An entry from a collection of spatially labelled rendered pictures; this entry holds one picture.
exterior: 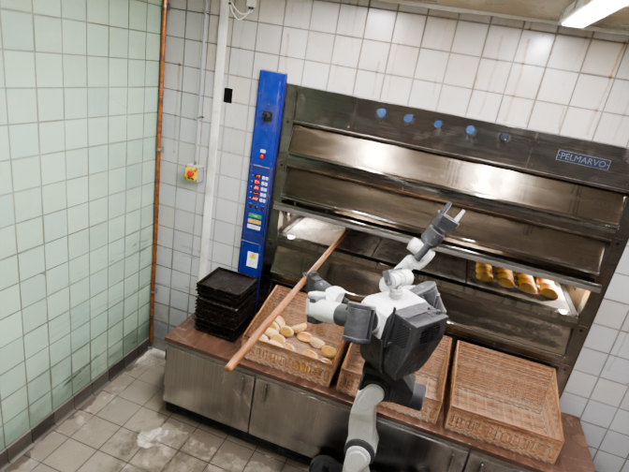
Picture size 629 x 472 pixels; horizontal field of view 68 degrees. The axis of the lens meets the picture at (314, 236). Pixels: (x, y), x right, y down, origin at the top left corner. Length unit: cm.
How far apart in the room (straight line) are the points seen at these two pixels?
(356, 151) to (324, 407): 145
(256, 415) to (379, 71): 207
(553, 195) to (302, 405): 176
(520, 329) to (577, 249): 55
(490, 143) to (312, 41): 110
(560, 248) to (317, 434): 168
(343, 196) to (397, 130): 49
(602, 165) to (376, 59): 126
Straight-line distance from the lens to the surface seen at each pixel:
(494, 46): 264
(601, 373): 316
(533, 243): 279
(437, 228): 218
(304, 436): 294
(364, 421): 227
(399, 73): 266
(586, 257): 285
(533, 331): 300
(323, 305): 193
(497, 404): 306
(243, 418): 304
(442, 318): 193
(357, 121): 273
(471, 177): 268
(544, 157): 270
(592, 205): 277
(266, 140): 286
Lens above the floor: 227
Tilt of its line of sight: 21 degrees down
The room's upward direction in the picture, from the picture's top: 10 degrees clockwise
